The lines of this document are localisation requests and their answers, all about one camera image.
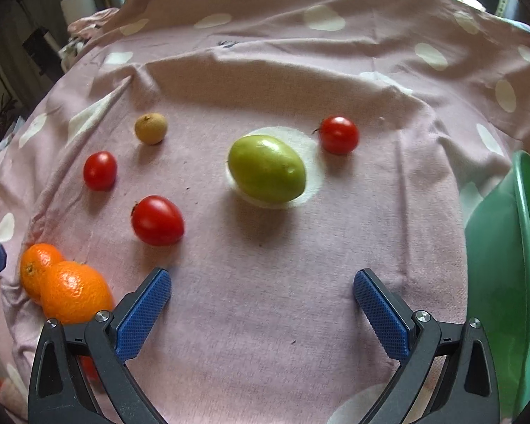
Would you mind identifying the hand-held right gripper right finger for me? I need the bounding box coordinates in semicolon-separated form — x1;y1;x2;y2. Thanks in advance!
353;268;500;424

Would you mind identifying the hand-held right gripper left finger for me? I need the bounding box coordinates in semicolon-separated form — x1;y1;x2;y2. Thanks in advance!
28;267;172;424

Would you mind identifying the small orange mandarin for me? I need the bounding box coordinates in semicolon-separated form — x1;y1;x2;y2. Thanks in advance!
20;244;66;301

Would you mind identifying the large orange mandarin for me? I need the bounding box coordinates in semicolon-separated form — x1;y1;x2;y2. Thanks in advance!
41;260;116;325

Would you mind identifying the green plastic bowl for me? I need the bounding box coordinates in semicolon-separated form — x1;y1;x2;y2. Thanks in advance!
464;150;530;420

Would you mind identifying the green jujube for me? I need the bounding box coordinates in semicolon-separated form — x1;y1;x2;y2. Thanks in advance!
227;135;307;205

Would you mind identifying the large red cherry tomato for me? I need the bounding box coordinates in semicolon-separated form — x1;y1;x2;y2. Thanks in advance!
131;195;185;247

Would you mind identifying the pink polka dot blanket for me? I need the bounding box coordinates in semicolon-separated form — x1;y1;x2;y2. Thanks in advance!
0;0;530;424

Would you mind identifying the small red cherry tomato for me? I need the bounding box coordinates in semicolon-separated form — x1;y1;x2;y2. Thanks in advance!
83;151;118;192

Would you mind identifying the red cherry tomato with stem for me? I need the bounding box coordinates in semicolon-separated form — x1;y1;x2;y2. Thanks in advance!
313;116;360;155

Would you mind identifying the tan longan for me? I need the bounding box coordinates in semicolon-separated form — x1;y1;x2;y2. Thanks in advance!
135;114;167;146

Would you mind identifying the black box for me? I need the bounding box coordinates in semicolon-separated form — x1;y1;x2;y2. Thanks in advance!
23;29;61;78

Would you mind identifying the floral cloth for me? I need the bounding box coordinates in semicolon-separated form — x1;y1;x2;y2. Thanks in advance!
59;8;121;72

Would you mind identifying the white lamp shade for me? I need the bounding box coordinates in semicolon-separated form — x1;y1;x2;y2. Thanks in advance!
61;0;96;25

